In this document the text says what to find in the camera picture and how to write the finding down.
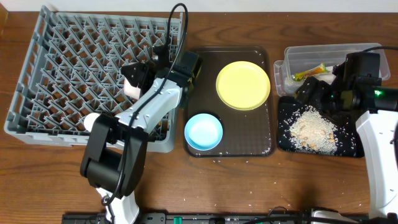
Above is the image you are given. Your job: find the black waste tray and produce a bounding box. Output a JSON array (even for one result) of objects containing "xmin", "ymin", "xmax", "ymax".
[{"xmin": 277, "ymin": 95, "xmax": 365, "ymax": 158}]

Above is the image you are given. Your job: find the black cable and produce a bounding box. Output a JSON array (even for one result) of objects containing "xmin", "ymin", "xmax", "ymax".
[
  {"xmin": 101, "ymin": 2, "xmax": 190, "ymax": 224},
  {"xmin": 362, "ymin": 45, "xmax": 398, "ymax": 54}
]

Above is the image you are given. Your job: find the left black cable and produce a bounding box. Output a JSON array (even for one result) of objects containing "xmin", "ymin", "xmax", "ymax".
[{"xmin": 101, "ymin": 2, "xmax": 190, "ymax": 224}]

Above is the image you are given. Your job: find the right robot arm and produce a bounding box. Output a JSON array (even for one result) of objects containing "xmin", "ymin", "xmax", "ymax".
[{"xmin": 294, "ymin": 47, "xmax": 397, "ymax": 223}]

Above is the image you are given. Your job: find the clear plastic bin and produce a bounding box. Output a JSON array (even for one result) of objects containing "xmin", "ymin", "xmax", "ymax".
[{"xmin": 274, "ymin": 43, "xmax": 380, "ymax": 96}]

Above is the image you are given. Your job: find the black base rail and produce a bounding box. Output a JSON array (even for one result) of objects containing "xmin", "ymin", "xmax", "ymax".
[{"xmin": 61, "ymin": 211, "xmax": 310, "ymax": 224}]

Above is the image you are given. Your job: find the white pink bowl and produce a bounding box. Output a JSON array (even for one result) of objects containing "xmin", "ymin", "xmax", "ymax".
[{"xmin": 123, "ymin": 78, "xmax": 141, "ymax": 100}]

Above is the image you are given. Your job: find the dark brown serving tray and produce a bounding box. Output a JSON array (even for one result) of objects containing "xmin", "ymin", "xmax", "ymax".
[{"xmin": 184, "ymin": 46, "xmax": 276, "ymax": 157}]

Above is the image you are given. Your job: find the green orange snack wrapper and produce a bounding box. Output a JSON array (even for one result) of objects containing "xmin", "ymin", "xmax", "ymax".
[{"xmin": 293, "ymin": 63, "xmax": 330, "ymax": 82}]

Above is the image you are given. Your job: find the grey plastic dish rack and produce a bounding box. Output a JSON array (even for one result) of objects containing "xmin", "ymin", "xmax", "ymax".
[{"xmin": 4, "ymin": 7, "xmax": 183, "ymax": 146}]

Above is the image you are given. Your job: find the right black cable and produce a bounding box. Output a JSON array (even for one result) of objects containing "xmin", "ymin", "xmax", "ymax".
[{"xmin": 362, "ymin": 45, "xmax": 398, "ymax": 54}]

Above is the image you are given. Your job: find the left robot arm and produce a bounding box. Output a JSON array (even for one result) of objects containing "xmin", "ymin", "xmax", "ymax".
[{"xmin": 80, "ymin": 51, "xmax": 203, "ymax": 223}]

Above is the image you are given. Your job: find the food scraps and rice pile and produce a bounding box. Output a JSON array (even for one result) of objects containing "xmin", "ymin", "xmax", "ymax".
[{"xmin": 279, "ymin": 104, "xmax": 358, "ymax": 156}]

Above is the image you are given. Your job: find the white napkin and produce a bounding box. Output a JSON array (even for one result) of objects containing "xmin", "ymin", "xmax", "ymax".
[{"xmin": 283, "ymin": 65, "xmax": 335, "ymax": 85}]

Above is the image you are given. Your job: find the light blue bowl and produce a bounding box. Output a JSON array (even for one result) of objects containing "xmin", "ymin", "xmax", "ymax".
[{"xmin": 184, "ymin": 113, "xmax": 223, "ymax": 151}]

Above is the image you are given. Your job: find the yellow round plate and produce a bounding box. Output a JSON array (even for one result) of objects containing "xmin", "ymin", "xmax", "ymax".
[{"xmin": 216, "ymin": 61, "xmax": 271, "ymax": 111}]

